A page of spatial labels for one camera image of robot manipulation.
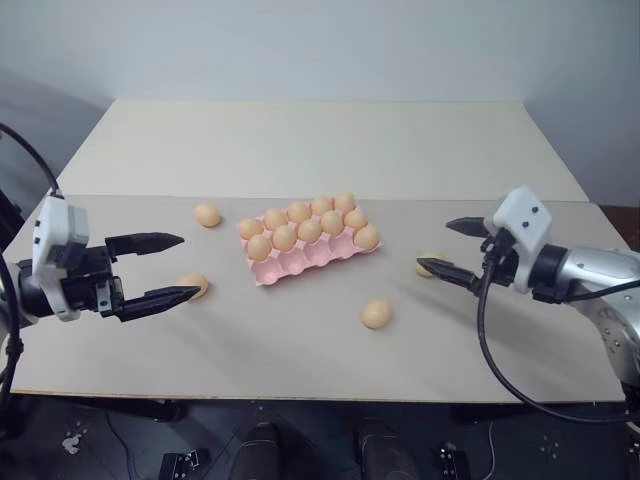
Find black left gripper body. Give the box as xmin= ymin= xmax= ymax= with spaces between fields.
xmin=51 ymin=243 xmax=127 ymax=323

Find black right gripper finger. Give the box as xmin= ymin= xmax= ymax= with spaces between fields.
xmin=415 ymin=256 xmax=485 ymax=295
xmin=445 ymin=216 xmax=495 ymax=239

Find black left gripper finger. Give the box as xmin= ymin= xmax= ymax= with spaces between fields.
xmin=104 ymin=231 xmax=186 ymax=264
xmin=119 ymin=284 xmax=202 ymax=323

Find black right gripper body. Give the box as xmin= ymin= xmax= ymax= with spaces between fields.
xmin=474 ymin=226 xmax=520 ymax=297

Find pink egg tray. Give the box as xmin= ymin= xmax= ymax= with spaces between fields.
xmin=238 ymin=192 xmax=386 ymax=289

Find black table foot bar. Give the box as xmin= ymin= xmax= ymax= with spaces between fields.
xmin=13 ymin=393 xmax=188 ymax=424

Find black box with screws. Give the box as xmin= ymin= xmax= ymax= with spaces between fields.
xmin=158 ymin=448 xmax=210 ymax=480
xmin=438 ymin=441 xmax=472 ymax=480

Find dark rounded shape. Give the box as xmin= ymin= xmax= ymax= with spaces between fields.
xmin=242 ymin=421 xmax=280 ymax=480
xmin=355 ymin=418 xmax=419 ymax=480

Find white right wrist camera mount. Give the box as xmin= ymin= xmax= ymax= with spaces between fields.
xmin=491 ymin=185 xmax=553 ymax=293

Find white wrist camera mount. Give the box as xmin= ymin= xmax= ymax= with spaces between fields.
xmin=30 ymin=195 xmax=91 ymax=322
xmin=491 ymin=185 xmax=553 ymax=293

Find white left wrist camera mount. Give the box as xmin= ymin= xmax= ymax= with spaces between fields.
xmin=30 ymin=195 xmax=91 ymax=322

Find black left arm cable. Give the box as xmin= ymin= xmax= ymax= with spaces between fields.
xmin=0 ymin=122 xmax=65 ymax=441

